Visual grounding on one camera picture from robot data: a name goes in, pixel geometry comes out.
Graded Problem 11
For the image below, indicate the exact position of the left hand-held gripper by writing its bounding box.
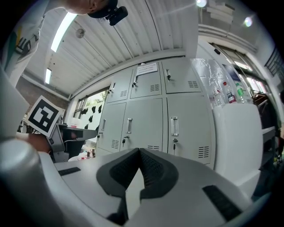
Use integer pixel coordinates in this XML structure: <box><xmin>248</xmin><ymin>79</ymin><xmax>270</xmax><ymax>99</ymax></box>
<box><xmin>27</xmin><ymin>95</ymin><xmax>99</xmax><ymax>162</ymax></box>

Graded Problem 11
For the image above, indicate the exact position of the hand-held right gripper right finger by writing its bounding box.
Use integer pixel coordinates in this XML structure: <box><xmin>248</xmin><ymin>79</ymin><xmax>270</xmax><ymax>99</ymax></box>
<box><xmin>130</xmin><ymin>148</ymin><xmax>253</xmax><ymax>227</ymax></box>

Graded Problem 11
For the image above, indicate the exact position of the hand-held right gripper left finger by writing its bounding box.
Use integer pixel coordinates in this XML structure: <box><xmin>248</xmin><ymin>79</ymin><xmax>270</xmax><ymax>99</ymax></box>
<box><xmin>55</xmin><ymin>148</ymin><xmax>141</xmax><ymax>226</ymax></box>

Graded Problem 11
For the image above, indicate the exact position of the grey locker door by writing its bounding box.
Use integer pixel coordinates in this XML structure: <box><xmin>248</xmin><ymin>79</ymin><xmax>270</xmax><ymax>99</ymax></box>
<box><xmin>119</xmin><ymin>98</ymin><xmax>164</xmax><ymax>153</ymax></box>

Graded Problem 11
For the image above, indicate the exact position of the grey metal locker cabinet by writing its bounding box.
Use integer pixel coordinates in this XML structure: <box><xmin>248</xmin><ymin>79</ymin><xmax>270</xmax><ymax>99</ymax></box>
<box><xmin>95</xmin><ymin>58</ymin><xmax>215</xmax><ymax>171</ymax></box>

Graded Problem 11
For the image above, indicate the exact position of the person's left forearm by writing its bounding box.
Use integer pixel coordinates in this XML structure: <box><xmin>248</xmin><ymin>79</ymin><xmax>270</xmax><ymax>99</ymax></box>
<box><xmin>16</xmin><ymin>133</ymin><xmax>51</xmax><ymax>155</ymax></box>

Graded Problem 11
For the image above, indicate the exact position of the group of black window decals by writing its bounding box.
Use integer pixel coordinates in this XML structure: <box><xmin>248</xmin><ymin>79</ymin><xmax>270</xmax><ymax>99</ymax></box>
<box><xmin>80</xmin><ymin>104</ymin><xmax>103</xmax><ymax>130</ymax></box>

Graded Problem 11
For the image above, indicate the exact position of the black framed window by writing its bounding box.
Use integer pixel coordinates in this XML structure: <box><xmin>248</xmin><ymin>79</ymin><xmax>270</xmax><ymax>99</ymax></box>
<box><xmin>73</xmin><ymin>90</ymin><xmax>109</xmax><ymax>133</ymax></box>

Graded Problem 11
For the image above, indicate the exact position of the large white foam box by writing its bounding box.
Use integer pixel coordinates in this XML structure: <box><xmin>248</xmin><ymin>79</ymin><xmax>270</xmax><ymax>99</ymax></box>
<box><xmin>212</xmin><ymin>102</ymin><xmax>264</xmax><ymax>187</ymax></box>

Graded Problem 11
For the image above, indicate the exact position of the white tube ceiling light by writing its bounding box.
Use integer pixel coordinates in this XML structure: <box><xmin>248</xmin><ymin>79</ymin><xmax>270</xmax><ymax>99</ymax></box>
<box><xmin>44</xmin><ymin>67</ymin><xmax>52</xmax><ymax>85</ymax></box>
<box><xmin>50</xmin><ymin>12</ymin><xmax>79</xmax><ymax>53</ymax></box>

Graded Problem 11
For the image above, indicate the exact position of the white paper notice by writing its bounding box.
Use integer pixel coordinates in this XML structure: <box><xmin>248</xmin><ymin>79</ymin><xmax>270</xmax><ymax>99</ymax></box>
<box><xmin>136</xmin><ymin>62</ymin><xmax>159</xmax><ymax>75</ymax></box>

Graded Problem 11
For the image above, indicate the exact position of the clear plastic water bottle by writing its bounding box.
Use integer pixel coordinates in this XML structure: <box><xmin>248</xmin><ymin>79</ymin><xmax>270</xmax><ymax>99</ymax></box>
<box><xmin>212</xmin><ymin>81</ymin><xmax>225</xmax><ymax>107</ymax></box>

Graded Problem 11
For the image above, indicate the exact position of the white table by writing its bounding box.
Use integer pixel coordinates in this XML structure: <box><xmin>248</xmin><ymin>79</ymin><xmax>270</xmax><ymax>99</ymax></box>
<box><xmin>261</xmin><ymin>126</ymin><xmax>277</xmax><ymax>142</ymax></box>

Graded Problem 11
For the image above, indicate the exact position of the red label plastic bottle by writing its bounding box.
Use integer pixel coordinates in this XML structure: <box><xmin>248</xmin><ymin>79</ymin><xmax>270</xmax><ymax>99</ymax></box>
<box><xmin>223</xmin><ymin>81</ymin><xmax>237</xmax><ymax>104</ymax></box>

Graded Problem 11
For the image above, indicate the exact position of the green label plastic bottle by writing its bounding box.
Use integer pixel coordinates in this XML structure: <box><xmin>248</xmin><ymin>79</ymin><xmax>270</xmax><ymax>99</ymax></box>
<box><xmin>235</xmin><ymin>82</ymin><xmax>246</xmax><ymax>104</ymax></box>

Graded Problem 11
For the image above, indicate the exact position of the clear plastic bag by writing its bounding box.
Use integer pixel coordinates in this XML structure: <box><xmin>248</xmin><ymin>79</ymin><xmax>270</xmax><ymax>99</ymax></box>
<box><xmin>190</xmin><ymin>58</ymin><xmax>235</xmax><ymax>107</ymax></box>

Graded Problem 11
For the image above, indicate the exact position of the person's white patterned shirt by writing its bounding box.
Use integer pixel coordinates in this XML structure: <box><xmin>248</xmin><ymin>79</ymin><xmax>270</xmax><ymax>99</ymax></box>
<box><xmin>1</xmin><ymin>8</ymin><xmax>51</xmax><ymax>84</ymax></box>

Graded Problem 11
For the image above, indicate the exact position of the person's head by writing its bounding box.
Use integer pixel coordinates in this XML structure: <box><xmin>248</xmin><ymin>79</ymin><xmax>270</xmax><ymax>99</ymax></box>
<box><xmin>64</xmin><ymin>0</ymin><xmax>105</xmax><ymax>16</ymax></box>

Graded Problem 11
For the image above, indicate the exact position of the white ceiling air conditioner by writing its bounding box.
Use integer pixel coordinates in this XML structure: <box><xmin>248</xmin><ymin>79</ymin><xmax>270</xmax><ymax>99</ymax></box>
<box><xmin>205</xmin><ymin>0</ymin><xmax>235</xmax><ymax>24</ymax></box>

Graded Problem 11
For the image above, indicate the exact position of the black head camera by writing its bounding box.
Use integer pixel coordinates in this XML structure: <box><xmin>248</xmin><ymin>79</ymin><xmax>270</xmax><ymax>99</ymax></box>
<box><xmin>108</xmin><ymin>6</ymin><xmax>129</xmax><ymax>27</ymax></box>

